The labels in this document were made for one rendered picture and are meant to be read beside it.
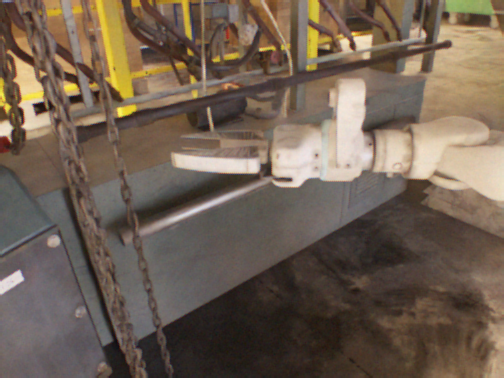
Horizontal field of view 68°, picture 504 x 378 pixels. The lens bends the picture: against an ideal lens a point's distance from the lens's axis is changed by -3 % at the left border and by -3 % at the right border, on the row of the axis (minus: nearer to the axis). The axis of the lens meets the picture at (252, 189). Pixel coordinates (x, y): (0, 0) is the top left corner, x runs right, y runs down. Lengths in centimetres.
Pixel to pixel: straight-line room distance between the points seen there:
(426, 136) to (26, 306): 57
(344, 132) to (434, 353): 103
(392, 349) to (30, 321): 108
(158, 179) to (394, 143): 74
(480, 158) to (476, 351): 102
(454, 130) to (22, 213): 57
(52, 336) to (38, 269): 12
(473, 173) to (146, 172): 81
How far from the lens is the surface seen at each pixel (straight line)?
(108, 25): 256
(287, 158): 48
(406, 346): 140
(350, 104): 49
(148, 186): 111
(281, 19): 502
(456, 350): 145
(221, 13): 122
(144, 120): 103
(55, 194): 109
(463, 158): 53
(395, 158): 52
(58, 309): 64
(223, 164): 49
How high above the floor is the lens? 106
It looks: 30 degrees down
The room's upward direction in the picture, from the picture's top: 2 degrees counter-clockwise
